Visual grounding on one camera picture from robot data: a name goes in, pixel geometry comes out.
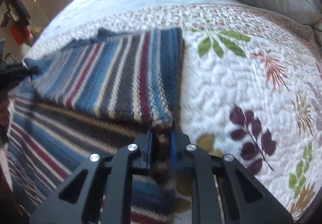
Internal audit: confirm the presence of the blue striped knit sweater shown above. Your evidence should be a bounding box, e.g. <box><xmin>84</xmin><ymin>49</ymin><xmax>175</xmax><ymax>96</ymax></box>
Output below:
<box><xmin>7</xmin><ymin>28</ymin><xmax>182</xmax><ymax>223</ymax></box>

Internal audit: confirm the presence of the person's left hand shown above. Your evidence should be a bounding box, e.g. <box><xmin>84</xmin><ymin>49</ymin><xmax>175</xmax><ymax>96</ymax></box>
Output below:
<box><xmin>0</xmin><ymin>96</ymin><xmax>10</xmax><ymax>128</ymax></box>

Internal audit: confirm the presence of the red and black bag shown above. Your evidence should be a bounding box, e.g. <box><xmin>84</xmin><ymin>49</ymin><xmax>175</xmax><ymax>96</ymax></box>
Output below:
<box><xmin>1</xmin><ymin>0</ymin><xmax>33</xmax><ymax>46</ymax></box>

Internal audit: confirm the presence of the white floral quilted bedspread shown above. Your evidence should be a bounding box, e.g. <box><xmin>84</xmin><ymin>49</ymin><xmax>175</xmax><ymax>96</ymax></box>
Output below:
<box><xmin>23</xmin><ymin>0</ymin><xmax>321</xmax><ymax>223</ymax></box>

